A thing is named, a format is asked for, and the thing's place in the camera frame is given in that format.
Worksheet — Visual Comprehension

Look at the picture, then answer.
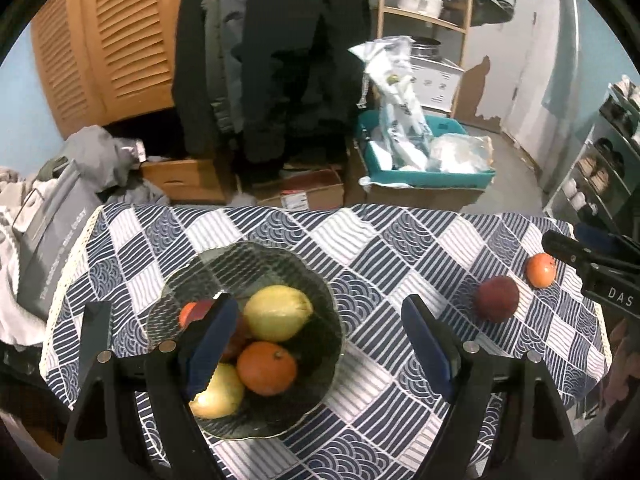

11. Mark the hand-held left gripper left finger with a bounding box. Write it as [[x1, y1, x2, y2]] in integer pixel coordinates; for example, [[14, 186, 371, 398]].
[[57, 292, 240, 480]]

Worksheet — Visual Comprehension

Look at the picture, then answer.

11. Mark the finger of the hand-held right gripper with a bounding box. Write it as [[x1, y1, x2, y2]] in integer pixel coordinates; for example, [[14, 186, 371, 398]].
[[541, 230, 603, 273], [573, 224, 640, 261]]

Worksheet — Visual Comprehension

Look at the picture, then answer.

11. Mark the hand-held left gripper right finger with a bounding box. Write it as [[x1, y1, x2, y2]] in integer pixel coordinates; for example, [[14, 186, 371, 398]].
[[400, 294, 583, 480]]

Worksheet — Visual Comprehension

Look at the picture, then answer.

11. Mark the small red orange fruit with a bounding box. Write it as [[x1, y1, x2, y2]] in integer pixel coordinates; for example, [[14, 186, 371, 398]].
[[526, 253, 557, 289]]

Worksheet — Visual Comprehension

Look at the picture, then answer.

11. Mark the small orange tangerine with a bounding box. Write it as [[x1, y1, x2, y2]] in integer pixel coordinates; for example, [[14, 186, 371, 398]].
[[179, 300, 217, 331]]

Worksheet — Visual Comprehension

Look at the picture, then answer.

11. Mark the yellow green apple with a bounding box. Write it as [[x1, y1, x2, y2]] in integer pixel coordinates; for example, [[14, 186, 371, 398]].
[[189, 362, 246, 420]]

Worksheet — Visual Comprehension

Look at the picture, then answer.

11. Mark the large orange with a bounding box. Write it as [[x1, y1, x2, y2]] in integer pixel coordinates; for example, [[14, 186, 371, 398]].
[[236, 341, 299, 396]]

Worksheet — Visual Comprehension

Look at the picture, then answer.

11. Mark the yellow lemon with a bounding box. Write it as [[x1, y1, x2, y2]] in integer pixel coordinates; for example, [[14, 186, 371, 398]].
[[242, 285, 314, 343]]

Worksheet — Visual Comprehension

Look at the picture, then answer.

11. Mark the ribbed glass plate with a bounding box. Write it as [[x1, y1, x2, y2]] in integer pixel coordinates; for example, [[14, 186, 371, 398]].
[[146, 241, 345, 442]]

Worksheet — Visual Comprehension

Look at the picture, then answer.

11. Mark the person's right hand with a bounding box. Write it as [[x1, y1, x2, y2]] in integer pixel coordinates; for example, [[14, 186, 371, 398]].
[[602, 316, 640, 428]]

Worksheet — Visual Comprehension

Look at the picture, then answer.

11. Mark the shoe rack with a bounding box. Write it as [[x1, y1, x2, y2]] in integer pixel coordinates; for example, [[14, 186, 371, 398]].
[[542, 80, 640, 241]]

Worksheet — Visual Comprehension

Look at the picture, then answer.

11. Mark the navy white patterned tablecloth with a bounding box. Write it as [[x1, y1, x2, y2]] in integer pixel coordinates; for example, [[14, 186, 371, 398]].
[[39, 203, 613, 480]]

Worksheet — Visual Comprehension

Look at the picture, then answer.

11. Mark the teal plastic bin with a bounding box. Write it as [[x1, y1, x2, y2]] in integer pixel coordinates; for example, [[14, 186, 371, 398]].
[[357, 110, 497, 188]]

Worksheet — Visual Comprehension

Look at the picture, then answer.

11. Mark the clear plastic bag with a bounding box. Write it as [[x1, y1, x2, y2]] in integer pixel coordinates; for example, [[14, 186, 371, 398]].
[[429, 133, 493, 173]]

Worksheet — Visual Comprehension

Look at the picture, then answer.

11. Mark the small cardboard box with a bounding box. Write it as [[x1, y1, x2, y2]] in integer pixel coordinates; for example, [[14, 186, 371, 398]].
[[140, 159, 236, 205]]

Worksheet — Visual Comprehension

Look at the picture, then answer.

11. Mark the open flat cardboard box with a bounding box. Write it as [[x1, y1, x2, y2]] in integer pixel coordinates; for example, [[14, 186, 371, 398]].
[[255, 167, 346, 211]]

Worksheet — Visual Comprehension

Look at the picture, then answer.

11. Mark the grey paper shopping bag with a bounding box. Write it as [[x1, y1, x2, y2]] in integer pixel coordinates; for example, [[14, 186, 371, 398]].
[[12, 160, 101, 318]]

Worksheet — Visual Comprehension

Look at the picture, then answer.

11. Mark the white box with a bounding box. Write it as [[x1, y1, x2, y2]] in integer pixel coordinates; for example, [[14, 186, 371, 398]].
[[409, 55, 466, 113]]

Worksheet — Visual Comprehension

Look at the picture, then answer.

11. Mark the white cloth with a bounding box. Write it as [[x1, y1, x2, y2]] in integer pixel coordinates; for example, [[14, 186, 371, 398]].
[[0, 167, 51, 346]]

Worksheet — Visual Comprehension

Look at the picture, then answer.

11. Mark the white printed plastic bag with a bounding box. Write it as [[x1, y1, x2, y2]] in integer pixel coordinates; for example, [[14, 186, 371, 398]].
[[348, 36, 433, 171]]

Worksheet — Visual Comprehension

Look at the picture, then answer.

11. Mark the grey garment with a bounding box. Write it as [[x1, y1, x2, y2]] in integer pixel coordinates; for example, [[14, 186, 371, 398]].
[[60, 126, 171, 206]]

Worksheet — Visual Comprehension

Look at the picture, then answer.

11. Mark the metal pot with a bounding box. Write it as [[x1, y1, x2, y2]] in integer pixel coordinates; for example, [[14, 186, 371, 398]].
[[410, 37, 441, 59]]

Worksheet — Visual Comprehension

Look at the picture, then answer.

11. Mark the wooden shelf rack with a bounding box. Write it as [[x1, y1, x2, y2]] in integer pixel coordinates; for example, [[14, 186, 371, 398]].
[[377, 0, 476, 121]]

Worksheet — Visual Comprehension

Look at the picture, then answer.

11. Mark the black hanging jacket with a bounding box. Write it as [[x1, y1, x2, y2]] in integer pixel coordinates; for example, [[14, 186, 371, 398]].
[[171, 0, 236, 161]]

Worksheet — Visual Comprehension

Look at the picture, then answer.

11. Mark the white cooking pot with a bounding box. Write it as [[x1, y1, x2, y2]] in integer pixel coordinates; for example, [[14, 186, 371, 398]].
[[397, 0, 445, 17]]

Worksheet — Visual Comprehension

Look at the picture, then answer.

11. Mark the long black hanging coat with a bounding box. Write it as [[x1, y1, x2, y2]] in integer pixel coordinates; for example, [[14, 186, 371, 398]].
[[235, 0, 373, 186]]

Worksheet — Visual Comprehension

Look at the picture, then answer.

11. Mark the grey hanging jacket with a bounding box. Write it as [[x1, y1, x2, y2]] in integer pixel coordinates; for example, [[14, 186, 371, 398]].
[[205, 0, 261, 136]]

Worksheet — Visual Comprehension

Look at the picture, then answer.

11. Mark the wooden louvered cabinet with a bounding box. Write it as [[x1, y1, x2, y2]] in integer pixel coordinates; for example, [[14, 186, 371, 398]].
[[30, 0, 188, 138]]

